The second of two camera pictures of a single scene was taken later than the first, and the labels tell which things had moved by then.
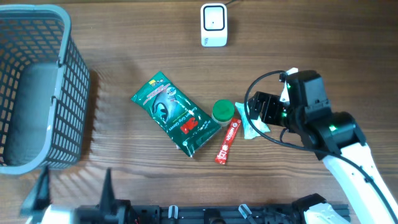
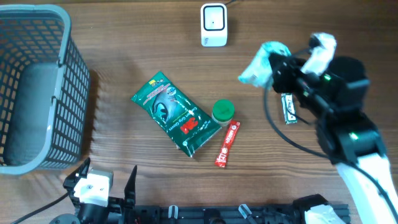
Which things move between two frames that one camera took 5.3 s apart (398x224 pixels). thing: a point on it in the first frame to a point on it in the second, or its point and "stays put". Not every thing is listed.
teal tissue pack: [249, 132] to [259, 71]
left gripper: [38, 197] to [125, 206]
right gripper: [272, 101] to [284, 81]
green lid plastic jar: [222, 112] stays put
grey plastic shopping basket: [44, 89] stays put
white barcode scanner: [214, 25] stays put
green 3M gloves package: [186, 128] stays put
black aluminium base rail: [218, 214] stays put
